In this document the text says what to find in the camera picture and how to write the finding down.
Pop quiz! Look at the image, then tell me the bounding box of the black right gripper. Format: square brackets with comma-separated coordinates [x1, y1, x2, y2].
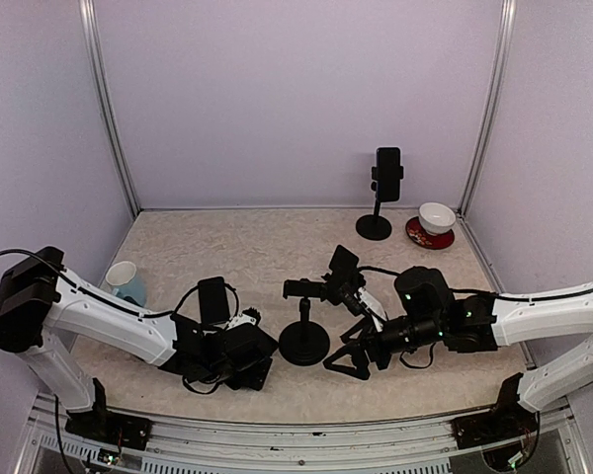
[323, 312, 445, 381]

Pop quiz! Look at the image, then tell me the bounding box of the black round-base pole stand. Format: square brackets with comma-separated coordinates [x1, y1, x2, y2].
[355, 166, 392, 241]

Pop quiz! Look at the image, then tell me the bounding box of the blue-edged black smartphone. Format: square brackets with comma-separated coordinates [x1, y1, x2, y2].
[376, 147, 403, 202]

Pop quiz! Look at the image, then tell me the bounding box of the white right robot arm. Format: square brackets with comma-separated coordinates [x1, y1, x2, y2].
[323, 267, 593, 438]

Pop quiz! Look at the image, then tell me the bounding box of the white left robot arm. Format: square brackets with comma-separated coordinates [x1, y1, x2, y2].
[0, 246, 278, 439]

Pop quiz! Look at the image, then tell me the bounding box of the black folding phone stand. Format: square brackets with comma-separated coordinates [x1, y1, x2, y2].
[323, 245, 366, 306]

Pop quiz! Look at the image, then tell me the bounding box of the black smartphone blue edge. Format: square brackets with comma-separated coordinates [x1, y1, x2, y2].
[198, 276, 230, 325]

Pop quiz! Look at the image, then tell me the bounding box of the red round saucer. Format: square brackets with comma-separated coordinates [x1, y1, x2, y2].
[405, 216, 455, 250]

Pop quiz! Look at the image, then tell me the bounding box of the light blue mug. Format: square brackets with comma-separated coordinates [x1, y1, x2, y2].
[105, 261, 147, 307]

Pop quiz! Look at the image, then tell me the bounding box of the white ceramic bowl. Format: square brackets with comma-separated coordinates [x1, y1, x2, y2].
[418, 202, 456, 235]

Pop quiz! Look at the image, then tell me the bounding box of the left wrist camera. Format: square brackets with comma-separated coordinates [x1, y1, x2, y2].
[223, 307, 261, 331]

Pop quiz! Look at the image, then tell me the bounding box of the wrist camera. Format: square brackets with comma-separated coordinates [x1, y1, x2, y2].
[340, 284, 388, 332]
[223, 307, 261, 331]

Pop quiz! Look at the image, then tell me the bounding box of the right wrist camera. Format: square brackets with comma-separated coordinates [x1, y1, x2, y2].
[340, 284, 388, 332]

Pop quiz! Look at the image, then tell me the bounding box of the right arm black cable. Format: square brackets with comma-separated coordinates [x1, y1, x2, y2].
[358, 266, 593, 369]

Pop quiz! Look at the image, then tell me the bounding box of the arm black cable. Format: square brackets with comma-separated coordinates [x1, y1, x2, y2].
[0, 249, 243, 396]
[358, 266, 593, 369]

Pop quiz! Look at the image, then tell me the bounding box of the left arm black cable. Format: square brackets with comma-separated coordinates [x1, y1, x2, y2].
[0, 249, 243, 396]

